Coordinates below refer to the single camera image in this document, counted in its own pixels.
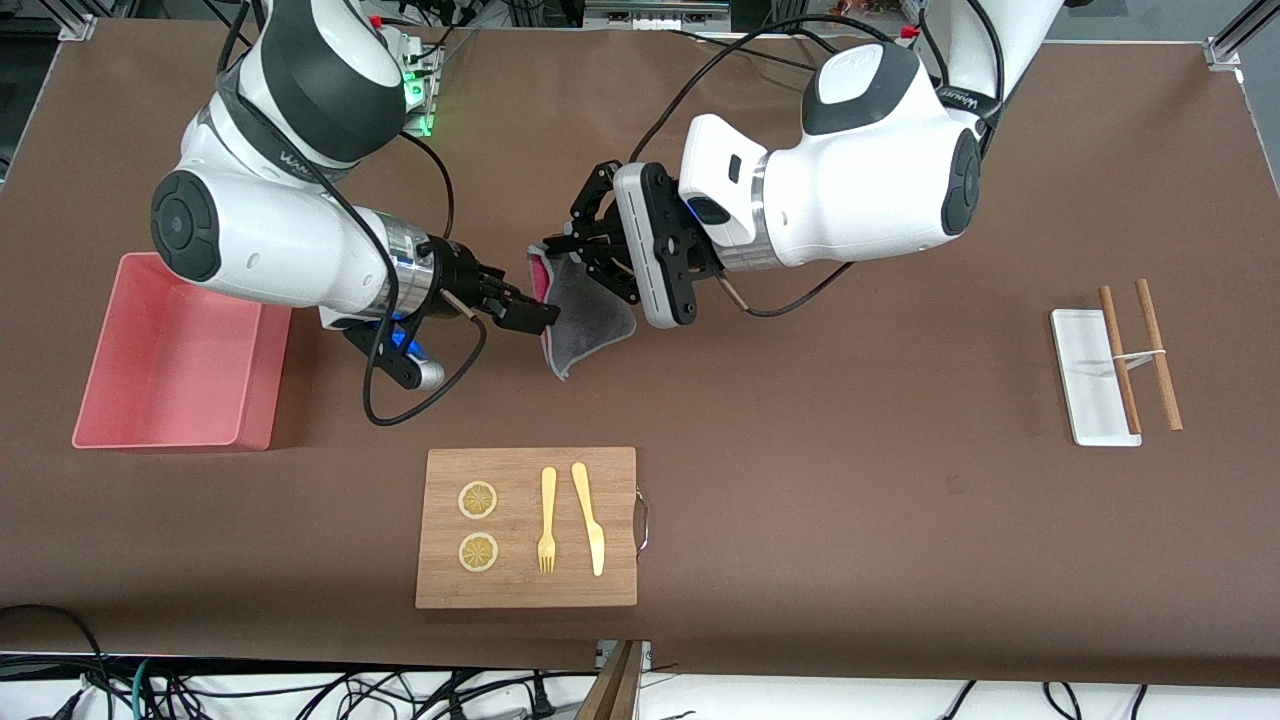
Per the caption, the yellow plastic fork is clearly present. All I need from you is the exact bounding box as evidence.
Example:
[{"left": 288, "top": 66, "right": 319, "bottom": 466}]
[{"left": 537, "top": 467, "right": 558, "bottom": 575}]

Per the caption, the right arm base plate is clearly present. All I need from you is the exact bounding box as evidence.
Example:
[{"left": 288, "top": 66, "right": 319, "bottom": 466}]
[{"left": 400, "top": 30, "right": 441, "bottom": 136}]

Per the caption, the wooden beam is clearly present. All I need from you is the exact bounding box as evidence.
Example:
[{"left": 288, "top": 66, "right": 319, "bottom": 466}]
[{"left": 575, "top": 640, "right": 643, "bottom": 720}]

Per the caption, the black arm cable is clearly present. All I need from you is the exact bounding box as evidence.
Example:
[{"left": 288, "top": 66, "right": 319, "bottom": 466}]
[
  {"left": 215, "top": 0, "right": 491, "bottom": 428},
  {"left": 625, "top": 12, "right": 1006, "bottom": 319}
]

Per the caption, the pink plastic bin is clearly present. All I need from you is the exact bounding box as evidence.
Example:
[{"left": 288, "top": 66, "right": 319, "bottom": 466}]
[{"left": 72, "top": 252, "right": 293, "bottom": 452}]

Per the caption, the white rectangular tray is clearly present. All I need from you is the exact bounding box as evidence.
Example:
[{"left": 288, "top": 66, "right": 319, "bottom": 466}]
[{"left": 1049, "top": 309, "right": 1143, "bottom": 447}]

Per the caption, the aluminium frame rail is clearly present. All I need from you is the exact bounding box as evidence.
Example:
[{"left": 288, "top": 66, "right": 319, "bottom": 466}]
[
  {"left": 55, "top": 0, "right": 141, "bottom": 41},
  {"left": 1203, "top": 0, "right": 1280, "bottom": 73}
]

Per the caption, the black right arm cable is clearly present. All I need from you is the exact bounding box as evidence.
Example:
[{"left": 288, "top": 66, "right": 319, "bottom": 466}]
[{"left": 215, "top": 0, "right": 491, "bottom": 428}]

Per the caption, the yellow plastic knife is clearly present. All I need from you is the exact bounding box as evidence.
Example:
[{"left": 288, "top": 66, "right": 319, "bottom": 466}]
[{"left": 571, "top": 462, "right": 606, "bottom": 578}]

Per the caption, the wooden cutting board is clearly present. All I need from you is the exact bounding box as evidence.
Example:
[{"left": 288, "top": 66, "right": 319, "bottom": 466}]
[{"left": 415, "top": 447, "right": 651, "bottom": 610}]

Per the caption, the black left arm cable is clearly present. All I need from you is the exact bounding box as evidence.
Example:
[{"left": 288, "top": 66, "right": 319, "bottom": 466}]
[{"left": 625, "top": 12, "right": 1006, "bottom": 319}]

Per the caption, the gray cloth pink lining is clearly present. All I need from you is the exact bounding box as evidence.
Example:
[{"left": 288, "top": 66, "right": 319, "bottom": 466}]
[{"left": 527, "top": 250, "right": 638, "bottom": 382}]

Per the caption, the small metal bracket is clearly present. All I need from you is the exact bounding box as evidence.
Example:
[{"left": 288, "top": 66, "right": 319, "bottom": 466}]
[{"left": 596, "top": 640, "right": 653, "bottom": 673}]

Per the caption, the black table cable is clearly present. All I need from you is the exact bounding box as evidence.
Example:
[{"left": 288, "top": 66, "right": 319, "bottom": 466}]
[{"left": 668, "top": 28, "right": 816, "bottom": 73}]

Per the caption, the thick black floor cable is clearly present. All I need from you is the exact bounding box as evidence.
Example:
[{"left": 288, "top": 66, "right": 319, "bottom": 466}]
[{"left": 0, "top": 604, "right": 106, "bottom": 691}]

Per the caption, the gray metal box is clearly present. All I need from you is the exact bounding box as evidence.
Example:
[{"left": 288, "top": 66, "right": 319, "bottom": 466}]
[{"left": 583, "top": 0, "right": 731, "bottom": 31}]

